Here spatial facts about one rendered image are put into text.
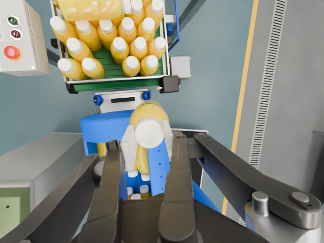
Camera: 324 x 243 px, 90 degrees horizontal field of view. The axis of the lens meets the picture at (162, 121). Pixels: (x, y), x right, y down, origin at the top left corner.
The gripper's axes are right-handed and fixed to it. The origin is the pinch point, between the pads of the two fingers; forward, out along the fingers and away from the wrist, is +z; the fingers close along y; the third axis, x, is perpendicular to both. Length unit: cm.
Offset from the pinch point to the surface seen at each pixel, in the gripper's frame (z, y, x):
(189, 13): 66, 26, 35
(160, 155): 28.6, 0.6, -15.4
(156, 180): 26.0, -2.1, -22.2
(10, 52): 34, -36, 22
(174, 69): 67, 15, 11
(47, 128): 134, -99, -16
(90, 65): 38.5, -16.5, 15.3
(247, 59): 171, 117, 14
